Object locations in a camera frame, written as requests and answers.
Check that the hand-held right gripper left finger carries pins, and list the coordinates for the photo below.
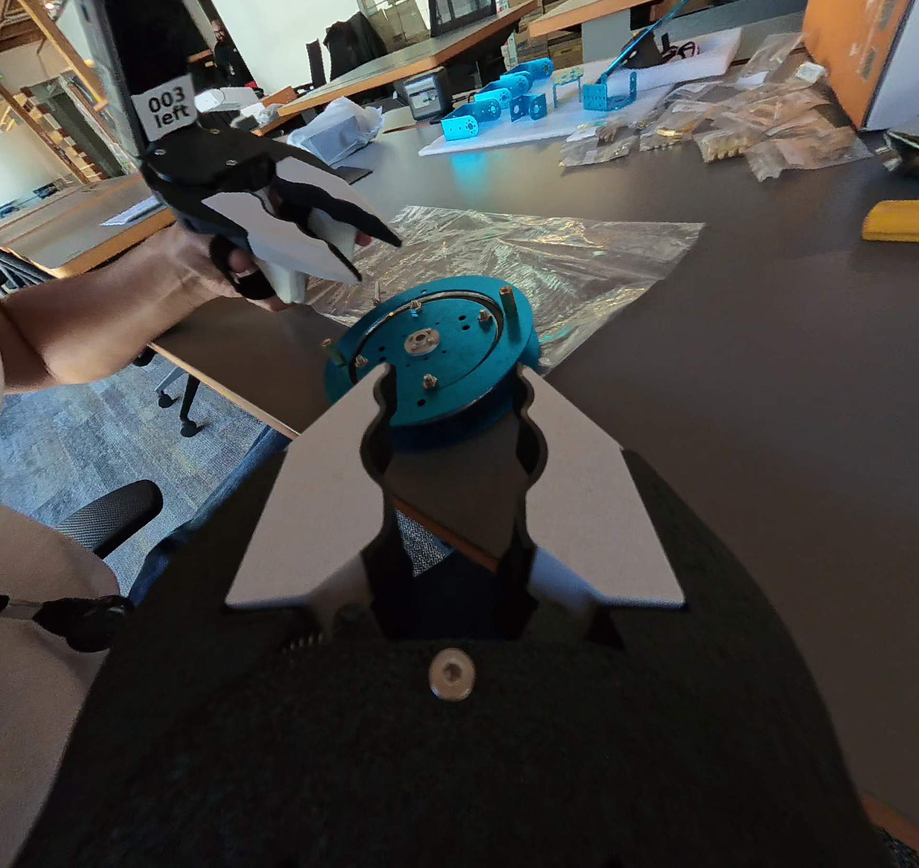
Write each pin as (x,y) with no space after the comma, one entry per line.
(309,523)

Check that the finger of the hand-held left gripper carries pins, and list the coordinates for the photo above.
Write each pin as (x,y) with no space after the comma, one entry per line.
(287,243)
(337,197)

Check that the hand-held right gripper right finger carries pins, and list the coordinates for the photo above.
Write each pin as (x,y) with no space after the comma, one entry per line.
(603,523)

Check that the brass standoff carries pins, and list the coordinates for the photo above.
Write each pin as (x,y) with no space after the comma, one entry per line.
(506,304)
(332,352)

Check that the blue round metal turntable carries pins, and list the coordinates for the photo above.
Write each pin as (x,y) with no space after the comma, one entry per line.
(459,394)

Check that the grey desk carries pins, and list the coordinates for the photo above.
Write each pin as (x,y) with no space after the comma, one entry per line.
(718,380)

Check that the person's left hand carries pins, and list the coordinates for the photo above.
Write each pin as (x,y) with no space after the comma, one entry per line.
(194,265)

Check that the black flat plate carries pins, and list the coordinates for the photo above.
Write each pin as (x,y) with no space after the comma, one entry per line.
(355,175)

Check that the white wrapped package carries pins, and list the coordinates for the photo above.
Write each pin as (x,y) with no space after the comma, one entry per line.
(337,129)

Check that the dark box with pale label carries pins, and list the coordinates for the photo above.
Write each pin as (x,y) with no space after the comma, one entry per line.
(427,93)

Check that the set of blue metal parts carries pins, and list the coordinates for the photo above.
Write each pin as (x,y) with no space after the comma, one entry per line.
(467,125)

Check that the dark jacket on chair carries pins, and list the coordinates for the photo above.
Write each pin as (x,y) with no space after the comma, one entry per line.
(355,42)

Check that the long white paper sheet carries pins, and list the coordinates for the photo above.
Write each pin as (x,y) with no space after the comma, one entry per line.
(129,213)

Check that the black chair base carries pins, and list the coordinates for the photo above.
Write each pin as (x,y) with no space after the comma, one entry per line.
(188,408)

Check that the white flat tray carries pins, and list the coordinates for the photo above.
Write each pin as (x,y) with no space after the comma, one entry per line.
(502,137)

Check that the black chair armrest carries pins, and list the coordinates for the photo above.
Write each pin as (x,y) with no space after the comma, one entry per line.
(115,516)

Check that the wood-edged side table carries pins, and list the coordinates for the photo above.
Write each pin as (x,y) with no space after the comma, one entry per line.
(57,229)

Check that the clear plastic bag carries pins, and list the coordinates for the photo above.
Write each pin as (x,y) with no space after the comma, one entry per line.
(560,258)

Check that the person's beige shirt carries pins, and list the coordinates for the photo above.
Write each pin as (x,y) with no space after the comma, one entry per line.
(43,703)

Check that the pile of clear hardware bags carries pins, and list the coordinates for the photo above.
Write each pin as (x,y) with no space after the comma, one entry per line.
(718,129)

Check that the yellow screwdriver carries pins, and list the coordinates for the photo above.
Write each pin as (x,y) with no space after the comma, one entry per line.
(894,220)

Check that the black foil bag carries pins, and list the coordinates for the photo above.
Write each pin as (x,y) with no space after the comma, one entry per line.
(904,150)

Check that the orange cardboard box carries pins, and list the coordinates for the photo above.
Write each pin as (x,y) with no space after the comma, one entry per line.
(847,21)

